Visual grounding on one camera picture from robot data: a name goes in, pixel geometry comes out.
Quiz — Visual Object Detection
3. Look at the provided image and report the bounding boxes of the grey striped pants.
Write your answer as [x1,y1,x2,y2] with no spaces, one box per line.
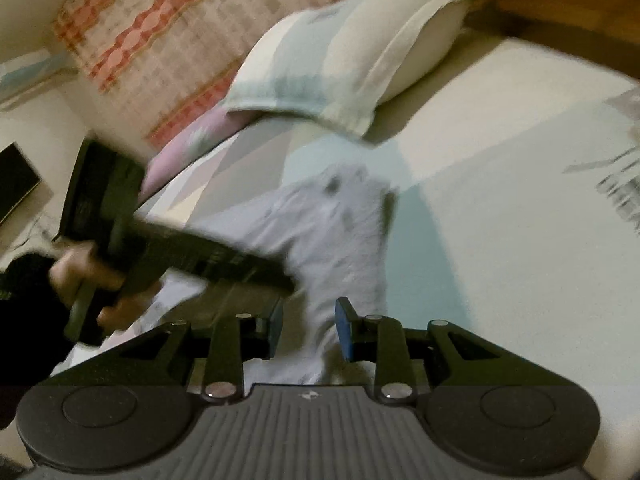
[127,162,398,388]

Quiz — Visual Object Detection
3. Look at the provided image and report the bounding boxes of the red patterned curtain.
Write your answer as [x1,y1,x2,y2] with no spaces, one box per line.
[52,0,388,153]

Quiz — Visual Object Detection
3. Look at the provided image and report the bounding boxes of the checked pillow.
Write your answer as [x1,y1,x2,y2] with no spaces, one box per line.
[222,0,488,142]

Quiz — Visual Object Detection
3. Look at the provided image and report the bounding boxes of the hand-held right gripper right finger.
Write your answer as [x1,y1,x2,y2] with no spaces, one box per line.
[335,296,506,406]

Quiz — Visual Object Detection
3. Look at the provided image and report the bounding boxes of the purple floral quilt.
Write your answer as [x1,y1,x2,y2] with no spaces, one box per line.
[137,102,253,206]

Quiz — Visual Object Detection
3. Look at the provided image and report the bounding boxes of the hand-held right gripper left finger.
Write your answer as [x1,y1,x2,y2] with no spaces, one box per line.
[107,302,285,406]

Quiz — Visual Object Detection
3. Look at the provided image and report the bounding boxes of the patchwork floral bed sheet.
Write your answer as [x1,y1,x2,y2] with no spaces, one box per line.
[47,35,640,480]

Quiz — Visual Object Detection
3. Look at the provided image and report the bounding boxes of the dark flat screen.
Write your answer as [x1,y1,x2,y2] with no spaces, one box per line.
[0,142,42,225]

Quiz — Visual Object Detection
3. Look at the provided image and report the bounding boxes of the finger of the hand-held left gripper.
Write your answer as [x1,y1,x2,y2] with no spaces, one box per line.
[129,221,297,297]

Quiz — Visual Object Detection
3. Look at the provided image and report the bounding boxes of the person's left hand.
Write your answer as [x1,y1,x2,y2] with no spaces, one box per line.
[48,241,162,332]

